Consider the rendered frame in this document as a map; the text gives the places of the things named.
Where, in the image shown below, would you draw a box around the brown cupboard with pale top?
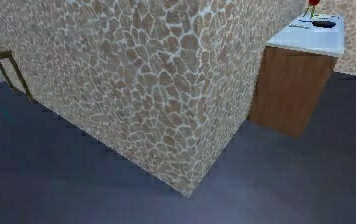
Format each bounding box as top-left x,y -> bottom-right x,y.
247,13 -> 346,138

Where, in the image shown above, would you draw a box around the red flower with green stem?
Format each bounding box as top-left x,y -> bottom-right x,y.
302,0 -> 321,19

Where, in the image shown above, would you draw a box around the dark wooden table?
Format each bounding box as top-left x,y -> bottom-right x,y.
0,42 -> 37,104

